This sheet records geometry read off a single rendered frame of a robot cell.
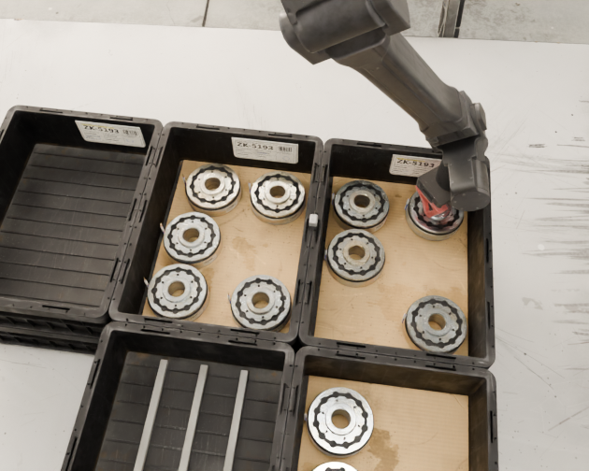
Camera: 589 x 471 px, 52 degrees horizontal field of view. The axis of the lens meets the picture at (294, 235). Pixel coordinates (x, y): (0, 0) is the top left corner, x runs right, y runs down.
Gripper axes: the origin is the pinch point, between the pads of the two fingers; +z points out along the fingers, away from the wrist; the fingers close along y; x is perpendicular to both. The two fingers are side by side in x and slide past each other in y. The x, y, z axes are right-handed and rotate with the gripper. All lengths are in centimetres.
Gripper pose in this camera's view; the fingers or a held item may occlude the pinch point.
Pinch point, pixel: (438, 206)
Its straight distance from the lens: 114.4
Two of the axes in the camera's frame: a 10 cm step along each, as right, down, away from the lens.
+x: -5.3, -7.5, 3.9
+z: -0.4, 4.8, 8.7
